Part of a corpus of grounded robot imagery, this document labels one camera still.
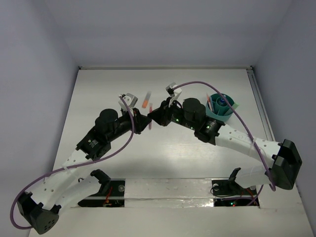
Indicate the teal round organizer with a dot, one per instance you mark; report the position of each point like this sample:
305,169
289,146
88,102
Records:
222,113

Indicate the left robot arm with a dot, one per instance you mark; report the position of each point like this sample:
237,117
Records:
42,201

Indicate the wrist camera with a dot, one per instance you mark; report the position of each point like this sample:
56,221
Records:
173,91
127,101

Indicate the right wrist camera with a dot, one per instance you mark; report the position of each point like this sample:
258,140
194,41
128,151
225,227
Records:
173,91

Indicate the green highlighter marker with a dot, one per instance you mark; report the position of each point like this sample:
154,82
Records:
235,106

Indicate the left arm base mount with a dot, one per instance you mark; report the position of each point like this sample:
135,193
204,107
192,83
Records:
110,193

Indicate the orange thin pen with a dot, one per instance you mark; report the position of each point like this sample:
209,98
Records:
209,102

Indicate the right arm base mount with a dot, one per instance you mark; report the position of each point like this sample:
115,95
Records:
227,193

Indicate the orange highlighter marker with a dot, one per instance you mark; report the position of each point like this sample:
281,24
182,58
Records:
146,99

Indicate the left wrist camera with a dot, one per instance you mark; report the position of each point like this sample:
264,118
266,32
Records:
127,101

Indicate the clear bottle blue cap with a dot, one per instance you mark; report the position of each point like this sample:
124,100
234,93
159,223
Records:
222,102

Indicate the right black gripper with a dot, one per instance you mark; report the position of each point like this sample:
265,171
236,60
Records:
161,116

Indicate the clear marker cap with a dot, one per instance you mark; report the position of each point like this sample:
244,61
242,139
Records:
150,107

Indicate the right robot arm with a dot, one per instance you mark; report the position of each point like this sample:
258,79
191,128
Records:
280,162

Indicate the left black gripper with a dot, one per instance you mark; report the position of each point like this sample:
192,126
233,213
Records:
138,121

